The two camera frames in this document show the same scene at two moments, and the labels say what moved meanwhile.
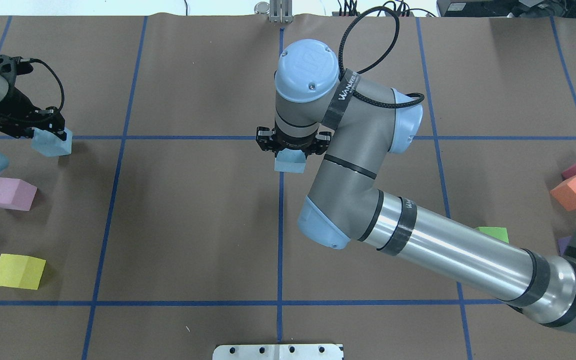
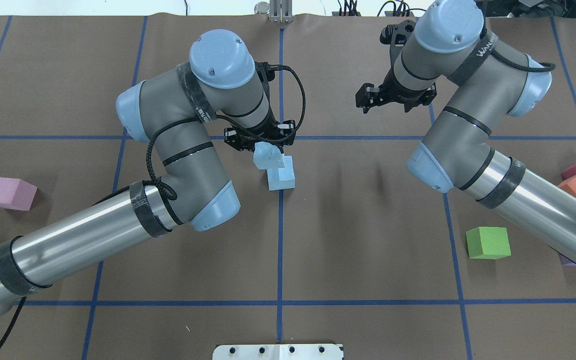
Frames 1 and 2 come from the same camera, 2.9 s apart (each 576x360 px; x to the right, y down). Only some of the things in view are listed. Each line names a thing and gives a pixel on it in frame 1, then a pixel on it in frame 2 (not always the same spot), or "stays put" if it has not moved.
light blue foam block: [50, 144] -> [267, 155]
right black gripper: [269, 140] -> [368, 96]
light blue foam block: [290, 160] -> [282, 178]
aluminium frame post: [281, 11] stays put
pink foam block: [11, 193] stays put
